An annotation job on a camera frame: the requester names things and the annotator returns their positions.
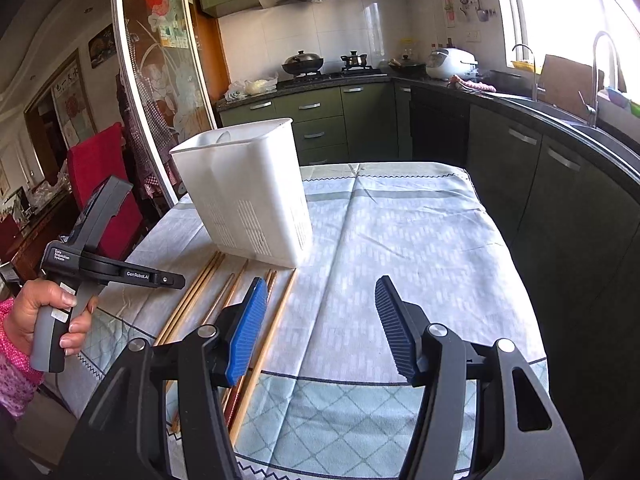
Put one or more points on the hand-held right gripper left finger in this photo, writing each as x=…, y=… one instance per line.
x=246, y=330

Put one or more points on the green lower cabinets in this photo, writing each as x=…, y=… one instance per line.
x=320, y=115

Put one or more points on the wooden sideboard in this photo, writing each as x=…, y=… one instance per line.
x=35, y=230

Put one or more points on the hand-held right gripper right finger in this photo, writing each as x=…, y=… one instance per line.
x=395, y=327

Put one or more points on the group of wooden chopsticks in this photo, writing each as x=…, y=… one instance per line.
x=192, y=297

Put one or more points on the wall poster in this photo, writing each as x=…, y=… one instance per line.
x=75, y=110

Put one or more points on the framed wall picture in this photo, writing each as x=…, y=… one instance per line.
x=102, y=46

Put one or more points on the gas stove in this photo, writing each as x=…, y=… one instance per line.
x=340, y=75

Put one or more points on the kitchen window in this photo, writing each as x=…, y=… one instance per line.
x=565, y=5

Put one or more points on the yellow sponge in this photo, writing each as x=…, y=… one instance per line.
x=522, y=65

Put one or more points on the red chair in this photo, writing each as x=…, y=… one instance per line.
x=100, y=160

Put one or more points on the dark pan with lid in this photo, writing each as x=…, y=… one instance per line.
x=407, y=67

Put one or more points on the steel pot with lid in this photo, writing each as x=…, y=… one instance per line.
x=354, y=60

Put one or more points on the white wall switch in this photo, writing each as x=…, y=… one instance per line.
x=473, y=36

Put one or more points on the tall steel faucet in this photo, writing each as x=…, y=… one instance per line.
x=597, y=70

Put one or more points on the person's left hand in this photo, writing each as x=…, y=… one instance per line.
x=35, y=305

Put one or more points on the white slotted utensil holder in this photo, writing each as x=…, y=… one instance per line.
x=250, y=200

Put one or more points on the person's left forearm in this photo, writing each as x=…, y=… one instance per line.
x=12, y=370

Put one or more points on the clear plastic bags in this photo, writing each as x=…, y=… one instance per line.
x=255, y=87

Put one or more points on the small steel faucet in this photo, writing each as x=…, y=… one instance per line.
x=532, y=67

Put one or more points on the white rice cooker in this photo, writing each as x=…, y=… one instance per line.
x=452, y=62

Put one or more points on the black wok with lid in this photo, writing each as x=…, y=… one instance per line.
x=302, y=64

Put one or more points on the wall hanging pouch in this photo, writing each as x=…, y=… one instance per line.
x=448, y=7

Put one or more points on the floral glass sliding door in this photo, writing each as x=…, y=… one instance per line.
x=167, y=75

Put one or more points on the pale patterned tablecloth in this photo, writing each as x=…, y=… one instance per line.
x=400, y=240

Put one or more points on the brown cutting board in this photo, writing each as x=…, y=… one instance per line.
x=565, y=85

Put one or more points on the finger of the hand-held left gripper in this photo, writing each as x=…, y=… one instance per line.
x=150, y=277

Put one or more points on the hanging kitchen tools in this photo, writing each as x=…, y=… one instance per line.
x=477, y=2

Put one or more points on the dark lower cabinets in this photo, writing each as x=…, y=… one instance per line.
x=525, y=200

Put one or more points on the red checkered dish cloth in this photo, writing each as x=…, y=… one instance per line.
x=475, y=85

